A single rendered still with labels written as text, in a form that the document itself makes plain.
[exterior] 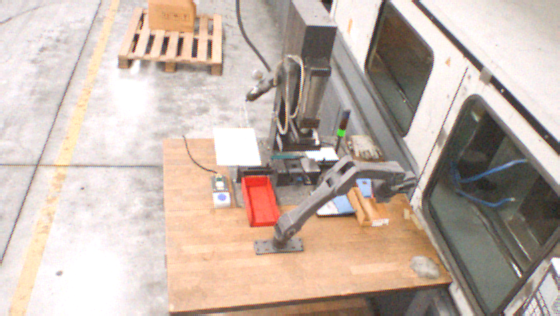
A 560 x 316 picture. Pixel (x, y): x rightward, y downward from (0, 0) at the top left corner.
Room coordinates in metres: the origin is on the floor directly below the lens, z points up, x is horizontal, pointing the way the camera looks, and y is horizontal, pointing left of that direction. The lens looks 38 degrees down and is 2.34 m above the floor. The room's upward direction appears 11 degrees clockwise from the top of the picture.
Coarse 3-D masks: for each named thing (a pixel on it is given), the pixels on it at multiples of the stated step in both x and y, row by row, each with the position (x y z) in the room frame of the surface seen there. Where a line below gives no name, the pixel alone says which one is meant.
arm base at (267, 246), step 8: (256, 240) 1.25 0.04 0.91; (264, 240) 1.26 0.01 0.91; (272, 240) 1.25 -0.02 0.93; (296, 240) 1.29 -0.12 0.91; (256, 248) 1.21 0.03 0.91; (264, 248) 1.22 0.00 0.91; (272, 248) 1.23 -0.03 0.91; (280, 248) 1.22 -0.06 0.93; (288, 248) 1.24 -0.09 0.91; (296, 248) 1.25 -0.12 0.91
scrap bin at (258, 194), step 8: (248, 176) 1.57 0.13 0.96; (256, 176) 1.58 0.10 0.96; (264, 176) 1.59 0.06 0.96; (248, 184) 1.57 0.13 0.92; (256, 184) 1.58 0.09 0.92; (264, 184) 1.59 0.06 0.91; (248, 192) 1.53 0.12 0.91; (256, 192) 1.54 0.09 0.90; (264, 192) 1.55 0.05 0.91; (272, 192) 1.50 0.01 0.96; (248, 200) 1.42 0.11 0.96; (256, 200) 1.49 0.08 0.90; (264, 200) 1.50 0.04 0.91; (272, 200) 1.47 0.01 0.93; (248, 208) 1.39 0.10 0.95; (256, 208) 1.44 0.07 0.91; (264, 208) 1.45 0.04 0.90; (272, 208) 1.45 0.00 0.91; (248, 216) 1.37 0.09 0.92; (256, 216) 1.39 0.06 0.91; (264, 216) 1.40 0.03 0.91; (272, 216) 1.41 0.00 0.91; (256, 224) 1.33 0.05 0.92; (264, 224) 1.34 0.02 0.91; (272, 224) 1.36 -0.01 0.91
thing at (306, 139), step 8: (296, 128) 1.69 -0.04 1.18; (304, 128) 1.67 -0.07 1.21; (280, 136) 1.67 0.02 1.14; (288, 136) 1.68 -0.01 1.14; (296, 136) 1.65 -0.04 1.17; (304, 136) 1.64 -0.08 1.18; (312, 136) 1.65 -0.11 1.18; (280, 144) 1.63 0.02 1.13; (288, 144) 1.62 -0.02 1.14; (296, 144) 1.63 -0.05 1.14; (304, 144) 1.64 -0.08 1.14; (312, 144) 1.65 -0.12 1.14; (320, 144) 1.66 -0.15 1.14
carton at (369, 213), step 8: (352, 192) 1.60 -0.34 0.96; (360, 192) 1.67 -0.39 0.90; (352, 200) 1.58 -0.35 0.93; (360, 200) 1.61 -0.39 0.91; (368, 200) 1.62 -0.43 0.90; (360, 208) 1.50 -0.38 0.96; (368, 208) 1.57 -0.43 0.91; (376, 208) 1.58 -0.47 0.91; (384, 208) 1.53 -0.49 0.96; (360, 216) 1.48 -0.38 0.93; (368, 216) 1.52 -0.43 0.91; (376, 216) 1.53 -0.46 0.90; (384, 216) 1.51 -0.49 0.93; (360, 224) 1.46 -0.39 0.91; (368, 224) 1.46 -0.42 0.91; (376, 224) 1.47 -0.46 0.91; (384, 224) 1.48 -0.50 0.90
